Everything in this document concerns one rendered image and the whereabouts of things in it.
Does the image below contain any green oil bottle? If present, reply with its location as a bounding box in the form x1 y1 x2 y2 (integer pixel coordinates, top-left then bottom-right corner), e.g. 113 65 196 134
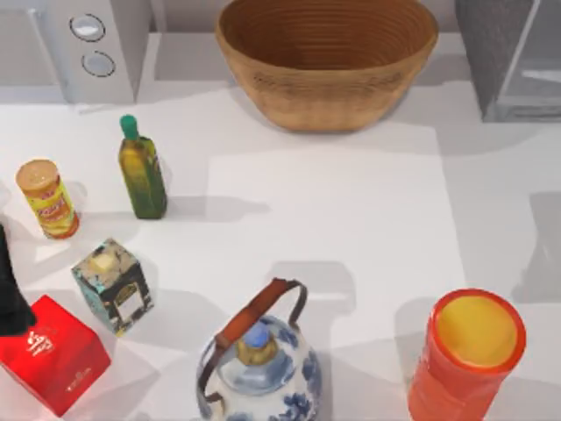
117 114 168 220

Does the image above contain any blue and white teapot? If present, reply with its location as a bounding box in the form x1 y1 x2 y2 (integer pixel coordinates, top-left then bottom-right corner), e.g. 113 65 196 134
195 277 323 421

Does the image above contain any pale microwave oven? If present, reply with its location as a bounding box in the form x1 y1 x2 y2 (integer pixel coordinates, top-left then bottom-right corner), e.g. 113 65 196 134
0 0 156 106

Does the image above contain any orange cup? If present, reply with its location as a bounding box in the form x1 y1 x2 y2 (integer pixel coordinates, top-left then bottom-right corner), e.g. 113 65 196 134
407 288 528 421

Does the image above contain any microwave knob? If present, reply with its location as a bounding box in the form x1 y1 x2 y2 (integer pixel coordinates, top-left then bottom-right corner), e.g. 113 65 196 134
81 50 117 78
68 13 107 43

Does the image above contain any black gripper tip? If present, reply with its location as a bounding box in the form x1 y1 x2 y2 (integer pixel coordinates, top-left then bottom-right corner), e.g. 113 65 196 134
0 224 38 338

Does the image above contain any brown woven basket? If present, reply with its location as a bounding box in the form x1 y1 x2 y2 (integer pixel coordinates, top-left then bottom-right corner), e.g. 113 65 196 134
214 0 440 134

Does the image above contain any yellow and orange can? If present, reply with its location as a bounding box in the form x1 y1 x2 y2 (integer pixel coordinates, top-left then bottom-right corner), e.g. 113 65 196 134
15 159 81 240

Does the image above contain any teal and black carton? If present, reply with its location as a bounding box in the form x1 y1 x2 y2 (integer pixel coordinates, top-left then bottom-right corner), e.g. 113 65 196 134
71 238 156 338

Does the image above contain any red box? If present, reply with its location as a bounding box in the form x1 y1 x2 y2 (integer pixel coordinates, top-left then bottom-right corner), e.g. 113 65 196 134
0 294 112 418

